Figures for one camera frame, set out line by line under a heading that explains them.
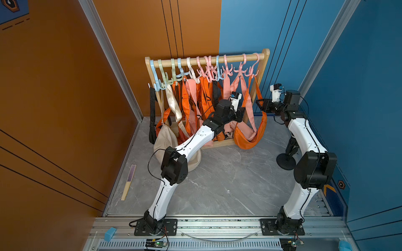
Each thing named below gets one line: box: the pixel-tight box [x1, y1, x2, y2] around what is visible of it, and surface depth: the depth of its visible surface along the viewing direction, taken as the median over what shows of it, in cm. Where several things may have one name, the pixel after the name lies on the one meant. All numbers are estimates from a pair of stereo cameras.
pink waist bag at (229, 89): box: [222, 73, 239, 100], surface depth 79 cm
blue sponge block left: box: [104, 226, 117, 242], surface depth 72 cm
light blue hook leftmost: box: [149, 59, 167, 92], surface depth 68 cm
